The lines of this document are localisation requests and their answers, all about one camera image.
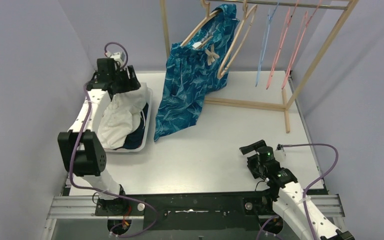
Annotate white drawstring shorts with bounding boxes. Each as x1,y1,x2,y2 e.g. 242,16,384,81
96,82,150,151

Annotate white plastic basket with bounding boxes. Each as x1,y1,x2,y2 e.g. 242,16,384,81
95,86,154,154

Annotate navy blue shorts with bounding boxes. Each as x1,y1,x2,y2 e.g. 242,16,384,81
122,103,149,150

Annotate dark teal patterned shorts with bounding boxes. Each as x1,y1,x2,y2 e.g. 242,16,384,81
153,4,240,141

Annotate wooden hanger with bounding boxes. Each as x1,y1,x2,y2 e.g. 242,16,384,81
217,0,258,80
180,0,221,47

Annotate light blue hanger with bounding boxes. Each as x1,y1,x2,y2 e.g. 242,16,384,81
255,1,280,87

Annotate wooden hanger front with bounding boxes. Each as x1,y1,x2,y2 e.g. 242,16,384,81
217,0,258,80

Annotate pink hanger of floral shorts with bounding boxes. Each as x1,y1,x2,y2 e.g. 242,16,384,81
265,0,300,90

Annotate pink plastic hanger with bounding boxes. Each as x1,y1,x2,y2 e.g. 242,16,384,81
281,0,323,90

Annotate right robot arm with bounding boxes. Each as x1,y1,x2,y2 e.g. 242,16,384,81
239,140,354,240

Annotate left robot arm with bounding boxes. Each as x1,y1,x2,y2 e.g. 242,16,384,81
57,57,141,214

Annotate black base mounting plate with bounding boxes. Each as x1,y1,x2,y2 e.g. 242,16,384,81
92,191,275,232

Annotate wooden clothes rack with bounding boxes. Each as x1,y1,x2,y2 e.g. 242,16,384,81
159,0,359,134

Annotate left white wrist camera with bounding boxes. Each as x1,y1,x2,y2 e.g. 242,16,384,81
106,51,127,69

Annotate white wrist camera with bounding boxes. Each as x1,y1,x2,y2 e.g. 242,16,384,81
106,51,127,69
273,144,287,163

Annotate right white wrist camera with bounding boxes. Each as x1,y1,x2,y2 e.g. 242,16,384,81
273,144,287,163

